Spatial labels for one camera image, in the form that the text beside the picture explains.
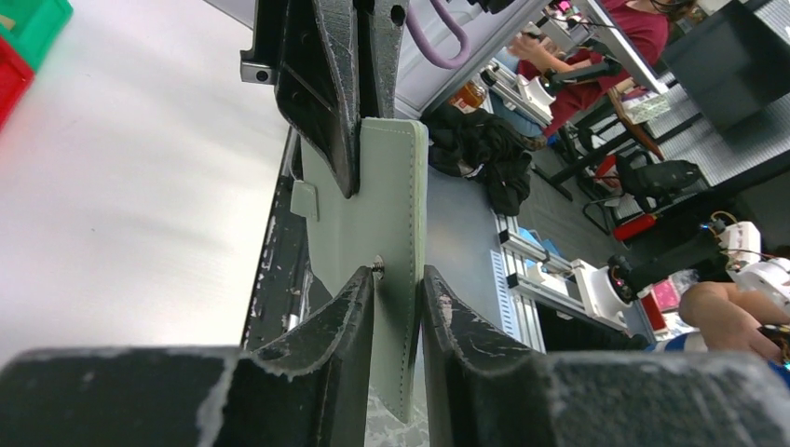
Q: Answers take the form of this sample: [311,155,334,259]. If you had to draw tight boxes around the operator forearm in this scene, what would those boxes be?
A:
[678,281,789,349]

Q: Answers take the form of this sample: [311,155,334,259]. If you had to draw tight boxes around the operator hand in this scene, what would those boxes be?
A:
[703,314,783,362]

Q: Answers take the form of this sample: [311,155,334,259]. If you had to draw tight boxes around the seated person red shirt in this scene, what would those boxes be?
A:
[507,1,695,148]

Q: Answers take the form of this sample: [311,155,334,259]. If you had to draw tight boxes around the black cloth heap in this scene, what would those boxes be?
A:
[420,104,533,217]

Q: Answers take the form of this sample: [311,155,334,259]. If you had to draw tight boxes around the green plastic bin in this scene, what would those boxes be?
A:
[1,0,74,73]

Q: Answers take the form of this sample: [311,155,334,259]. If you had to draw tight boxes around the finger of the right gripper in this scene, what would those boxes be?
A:
[239,1,361,197]
[358,0,408,118]

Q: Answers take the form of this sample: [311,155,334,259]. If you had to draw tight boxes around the red plastic bin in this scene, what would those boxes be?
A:
[0,37,34,127]

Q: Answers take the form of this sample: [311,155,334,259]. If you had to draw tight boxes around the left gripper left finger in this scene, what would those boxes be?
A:
[1,267,375,446]

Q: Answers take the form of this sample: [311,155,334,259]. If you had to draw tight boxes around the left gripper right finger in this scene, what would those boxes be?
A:
[421,266,789,446]

